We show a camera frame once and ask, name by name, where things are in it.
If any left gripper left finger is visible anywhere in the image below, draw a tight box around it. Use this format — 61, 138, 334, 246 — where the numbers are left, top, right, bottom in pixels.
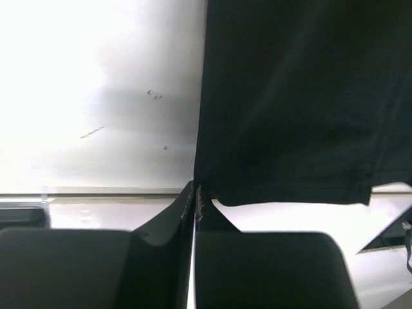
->
1, 183, 195, 308

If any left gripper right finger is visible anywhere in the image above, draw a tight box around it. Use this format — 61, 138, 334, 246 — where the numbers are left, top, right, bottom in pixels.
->
194, 187, 357, 309

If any black t shirt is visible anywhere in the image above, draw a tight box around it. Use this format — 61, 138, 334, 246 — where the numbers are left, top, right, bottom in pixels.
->
194, 1, 411, 206

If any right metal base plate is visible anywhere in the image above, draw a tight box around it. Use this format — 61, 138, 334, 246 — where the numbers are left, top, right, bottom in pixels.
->
356, 204, 411, 255

